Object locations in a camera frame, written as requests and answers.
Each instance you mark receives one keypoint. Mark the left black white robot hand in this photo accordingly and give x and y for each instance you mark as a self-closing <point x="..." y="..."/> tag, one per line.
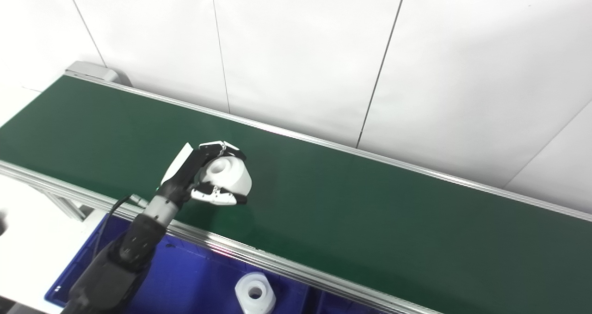
<point x="185" y="170"/>

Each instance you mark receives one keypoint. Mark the white cylindrical plastic part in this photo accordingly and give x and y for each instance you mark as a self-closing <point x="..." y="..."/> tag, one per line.
<point x="231" y="177"/>

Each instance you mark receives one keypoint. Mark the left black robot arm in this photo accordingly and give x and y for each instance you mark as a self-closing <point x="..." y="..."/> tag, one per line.
<point x="120" y="263"/>

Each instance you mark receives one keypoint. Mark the blue plastic bin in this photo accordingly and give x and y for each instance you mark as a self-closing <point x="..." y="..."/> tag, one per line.
<point x="185" y="277"/>
<point x="342" y="307"/>

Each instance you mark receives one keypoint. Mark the green conveyor belt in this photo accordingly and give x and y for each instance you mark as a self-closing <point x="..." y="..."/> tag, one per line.
<point x="370" y="203"/>
<point x="259" y="254"/>

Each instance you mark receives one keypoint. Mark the grey conveyor end housing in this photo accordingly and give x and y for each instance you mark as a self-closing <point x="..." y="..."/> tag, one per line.
<point x="92" y="70"/>

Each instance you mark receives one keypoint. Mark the white plastic part with hole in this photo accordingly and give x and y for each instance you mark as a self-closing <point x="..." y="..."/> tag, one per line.
<point x="266" y="304"/>

